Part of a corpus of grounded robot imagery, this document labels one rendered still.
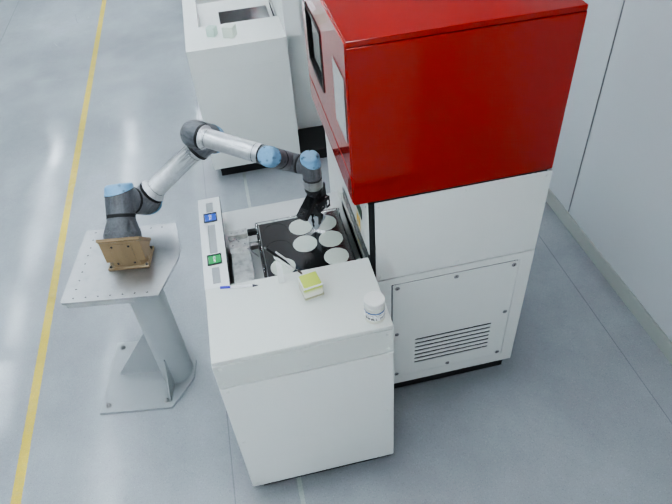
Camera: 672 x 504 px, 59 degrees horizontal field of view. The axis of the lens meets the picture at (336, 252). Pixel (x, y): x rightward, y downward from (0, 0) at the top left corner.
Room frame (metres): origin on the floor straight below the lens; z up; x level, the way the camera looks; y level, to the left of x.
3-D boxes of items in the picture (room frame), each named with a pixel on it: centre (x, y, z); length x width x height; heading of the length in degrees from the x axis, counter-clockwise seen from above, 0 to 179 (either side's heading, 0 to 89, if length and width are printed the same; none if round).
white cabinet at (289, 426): (1.71, 0.21, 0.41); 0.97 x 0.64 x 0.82; 9
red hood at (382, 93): (2.08, -0.38, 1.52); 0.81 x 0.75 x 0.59; 9
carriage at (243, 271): (1.75, 0.38, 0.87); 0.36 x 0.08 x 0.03; 9
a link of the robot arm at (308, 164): (1.89, 0.07, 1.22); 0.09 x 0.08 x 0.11; 60
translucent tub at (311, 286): (1.47, 0.10, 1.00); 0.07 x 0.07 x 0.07; 18
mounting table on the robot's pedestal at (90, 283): (1.89, 0.90, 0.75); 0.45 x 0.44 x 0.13; 90
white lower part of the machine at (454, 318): (2.09, -0.41, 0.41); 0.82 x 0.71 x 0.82; 9
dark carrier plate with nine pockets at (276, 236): (1.81, 0.12, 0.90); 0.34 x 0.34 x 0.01; 9
